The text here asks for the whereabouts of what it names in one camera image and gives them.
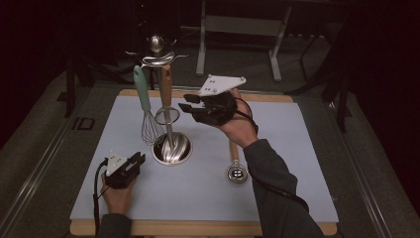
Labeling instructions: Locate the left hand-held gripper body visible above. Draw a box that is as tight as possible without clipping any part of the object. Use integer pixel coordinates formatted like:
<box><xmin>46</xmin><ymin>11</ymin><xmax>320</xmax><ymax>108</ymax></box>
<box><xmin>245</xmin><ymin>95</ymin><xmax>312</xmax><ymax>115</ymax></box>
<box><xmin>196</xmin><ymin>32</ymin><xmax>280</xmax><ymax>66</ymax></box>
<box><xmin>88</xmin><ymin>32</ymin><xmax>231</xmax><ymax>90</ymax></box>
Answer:
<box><xmin>104</xmin><ymin>151</ymin><xmax>144</xmax><ymax>190</ymax></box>

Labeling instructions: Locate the steel utensil rack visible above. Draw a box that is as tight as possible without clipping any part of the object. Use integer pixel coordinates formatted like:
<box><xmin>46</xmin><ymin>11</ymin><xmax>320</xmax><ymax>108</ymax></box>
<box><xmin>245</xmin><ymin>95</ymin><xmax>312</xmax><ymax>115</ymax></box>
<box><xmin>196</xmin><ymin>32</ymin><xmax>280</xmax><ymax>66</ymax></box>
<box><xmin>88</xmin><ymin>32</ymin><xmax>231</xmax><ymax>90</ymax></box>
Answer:
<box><xmin>125</xmin><ymin>34</ymin><xmax>194</xmax><ymax>167</ymax></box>

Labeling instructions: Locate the person's right hand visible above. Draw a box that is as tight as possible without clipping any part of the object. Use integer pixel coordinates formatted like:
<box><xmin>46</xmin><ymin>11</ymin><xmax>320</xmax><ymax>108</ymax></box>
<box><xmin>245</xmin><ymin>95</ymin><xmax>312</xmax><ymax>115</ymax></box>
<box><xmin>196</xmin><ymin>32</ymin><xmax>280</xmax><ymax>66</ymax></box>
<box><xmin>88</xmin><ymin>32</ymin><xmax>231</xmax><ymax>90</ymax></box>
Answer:
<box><xmin>217</xmin><ymin>86</ymin><xmax>261</xmax><ymax>150</ymax></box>

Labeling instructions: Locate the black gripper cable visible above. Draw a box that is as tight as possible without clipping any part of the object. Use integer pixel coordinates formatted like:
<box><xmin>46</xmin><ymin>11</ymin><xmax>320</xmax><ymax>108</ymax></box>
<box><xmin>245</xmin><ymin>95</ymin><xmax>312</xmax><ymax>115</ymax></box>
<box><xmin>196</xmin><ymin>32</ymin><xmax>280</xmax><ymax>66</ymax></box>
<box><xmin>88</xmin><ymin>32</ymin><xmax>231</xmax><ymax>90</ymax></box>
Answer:
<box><xmin>234</xmin><ymin>96</ymin><xmax>311</xmax><ymax>214</ymax></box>
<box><xmin>92</xmin><ymin>158</ymin><xmax>110</xmax><ymax>238</ymax></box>

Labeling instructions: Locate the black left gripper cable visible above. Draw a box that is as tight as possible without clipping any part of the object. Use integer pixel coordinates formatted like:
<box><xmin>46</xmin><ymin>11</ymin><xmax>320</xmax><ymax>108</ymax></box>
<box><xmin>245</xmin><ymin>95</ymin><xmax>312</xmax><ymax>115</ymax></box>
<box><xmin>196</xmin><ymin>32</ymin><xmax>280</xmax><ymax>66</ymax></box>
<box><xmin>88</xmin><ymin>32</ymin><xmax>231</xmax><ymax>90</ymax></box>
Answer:
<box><xmin>92</xmin><ymin>158</ymin><xmax>110</xmax><ymax>238</ymax></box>

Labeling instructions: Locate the whisk with green handle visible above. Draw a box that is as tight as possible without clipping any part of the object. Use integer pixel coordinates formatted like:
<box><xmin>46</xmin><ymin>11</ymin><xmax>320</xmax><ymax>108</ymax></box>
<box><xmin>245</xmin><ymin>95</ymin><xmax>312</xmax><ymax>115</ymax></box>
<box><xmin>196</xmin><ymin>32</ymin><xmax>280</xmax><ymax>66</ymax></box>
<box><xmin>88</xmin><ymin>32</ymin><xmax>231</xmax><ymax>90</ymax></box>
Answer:
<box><xmin>133</xmin><ymin>64</ymin><xmax>165</xmax><ymax>147</ymax></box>

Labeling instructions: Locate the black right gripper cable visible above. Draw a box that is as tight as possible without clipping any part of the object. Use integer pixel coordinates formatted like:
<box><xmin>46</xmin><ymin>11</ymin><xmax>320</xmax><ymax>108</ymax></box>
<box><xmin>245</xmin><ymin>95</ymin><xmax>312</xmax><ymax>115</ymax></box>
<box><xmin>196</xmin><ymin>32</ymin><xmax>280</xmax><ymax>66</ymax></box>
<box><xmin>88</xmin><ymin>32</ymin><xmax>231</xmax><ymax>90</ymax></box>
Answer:
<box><xmin>234</xmin><ymin>96</ymin><xmax>311</xmax><ymax>214</ymax></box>

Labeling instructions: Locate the wooden-handled mesh strainer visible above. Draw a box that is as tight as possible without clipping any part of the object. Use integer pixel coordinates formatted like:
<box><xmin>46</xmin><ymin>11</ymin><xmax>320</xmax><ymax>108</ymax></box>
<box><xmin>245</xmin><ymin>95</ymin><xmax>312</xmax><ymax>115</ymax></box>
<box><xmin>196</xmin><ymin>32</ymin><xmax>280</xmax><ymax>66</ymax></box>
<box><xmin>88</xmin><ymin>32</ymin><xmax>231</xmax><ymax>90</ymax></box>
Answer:
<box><xmin>154</xmin><ymin>63</ymin><xmax>181</xmax><ymax>126</ymax></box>

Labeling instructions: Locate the grey metal desk frame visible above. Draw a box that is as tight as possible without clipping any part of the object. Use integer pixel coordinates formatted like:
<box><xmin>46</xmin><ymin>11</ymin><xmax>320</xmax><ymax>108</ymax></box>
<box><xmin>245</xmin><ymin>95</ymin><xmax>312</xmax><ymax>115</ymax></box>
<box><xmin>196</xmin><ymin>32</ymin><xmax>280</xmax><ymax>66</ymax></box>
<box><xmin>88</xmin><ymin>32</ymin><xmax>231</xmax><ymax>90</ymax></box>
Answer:
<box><xmin>195</xmin><ymin>0</ymin><xmax>293</xmax><ymax>83</ymax></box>

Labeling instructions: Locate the wooden table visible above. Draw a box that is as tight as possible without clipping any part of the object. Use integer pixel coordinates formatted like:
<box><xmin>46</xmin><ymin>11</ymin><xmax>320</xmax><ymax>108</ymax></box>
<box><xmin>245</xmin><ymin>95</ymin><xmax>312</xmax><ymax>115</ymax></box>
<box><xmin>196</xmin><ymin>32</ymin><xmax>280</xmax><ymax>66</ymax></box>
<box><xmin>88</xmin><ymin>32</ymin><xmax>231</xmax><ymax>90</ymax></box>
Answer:
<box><xmin>68</xmin><ymin>88</ymin><xmax>339</xmax><ymax>237</ymax></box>

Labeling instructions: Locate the person's left hand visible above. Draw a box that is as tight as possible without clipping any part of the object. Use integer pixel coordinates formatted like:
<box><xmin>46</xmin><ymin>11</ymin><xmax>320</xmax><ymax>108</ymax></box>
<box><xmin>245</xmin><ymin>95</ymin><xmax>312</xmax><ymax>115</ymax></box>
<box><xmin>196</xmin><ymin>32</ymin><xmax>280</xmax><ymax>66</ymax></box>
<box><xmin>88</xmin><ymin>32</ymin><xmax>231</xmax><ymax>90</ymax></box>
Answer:
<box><xmin>100</xmin><ymin>172</ymin><xmax>140</xmax><ymax>216</ymax></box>

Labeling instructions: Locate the wooden-handled steel ladle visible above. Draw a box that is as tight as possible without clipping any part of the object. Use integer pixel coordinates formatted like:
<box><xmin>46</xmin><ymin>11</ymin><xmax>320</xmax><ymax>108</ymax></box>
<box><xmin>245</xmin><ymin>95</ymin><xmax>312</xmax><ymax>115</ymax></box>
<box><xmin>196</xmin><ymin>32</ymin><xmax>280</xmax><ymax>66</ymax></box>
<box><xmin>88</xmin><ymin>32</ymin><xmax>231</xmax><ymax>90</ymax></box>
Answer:
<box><xmin>226</xmin><ymin>139</ymin><xmax>250</xmax><ymax>184</ymax></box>

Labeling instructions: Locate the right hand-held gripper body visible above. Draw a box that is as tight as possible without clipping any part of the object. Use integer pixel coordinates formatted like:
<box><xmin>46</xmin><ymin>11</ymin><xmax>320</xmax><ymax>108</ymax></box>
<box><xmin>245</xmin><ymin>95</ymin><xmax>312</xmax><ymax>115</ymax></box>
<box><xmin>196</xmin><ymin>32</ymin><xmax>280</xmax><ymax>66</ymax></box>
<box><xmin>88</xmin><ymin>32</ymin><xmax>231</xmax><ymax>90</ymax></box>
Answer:
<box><xmin>189</xmin><ymin>74</ymin><xmax>248</xmax><ymax>127</ymax></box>

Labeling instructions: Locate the dark metal stand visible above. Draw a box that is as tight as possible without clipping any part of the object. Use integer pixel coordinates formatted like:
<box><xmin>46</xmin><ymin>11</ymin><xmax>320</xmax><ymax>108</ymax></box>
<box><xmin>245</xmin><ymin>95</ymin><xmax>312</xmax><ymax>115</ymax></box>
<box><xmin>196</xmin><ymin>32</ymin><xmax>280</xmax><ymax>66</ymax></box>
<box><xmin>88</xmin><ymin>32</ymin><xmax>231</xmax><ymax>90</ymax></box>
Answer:
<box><xmin>63</xmin><ymin>58</ymin><xmax>97</xmax><ymax>119</ymax></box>
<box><xmin>286</xmin><ymin>24</ymin><xmax>354</xmax><ymax>134</ymax></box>

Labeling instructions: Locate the pale blue table mat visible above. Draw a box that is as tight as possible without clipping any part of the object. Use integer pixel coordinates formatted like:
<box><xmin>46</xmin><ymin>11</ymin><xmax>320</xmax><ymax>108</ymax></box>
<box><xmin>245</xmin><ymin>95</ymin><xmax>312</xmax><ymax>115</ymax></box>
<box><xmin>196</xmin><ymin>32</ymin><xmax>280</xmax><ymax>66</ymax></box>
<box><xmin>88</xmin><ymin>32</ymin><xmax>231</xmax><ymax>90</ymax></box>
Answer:
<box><xmin>69</xmin><ymin>95</ymin><xmax>340</xmax><ymax>223</ymax></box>

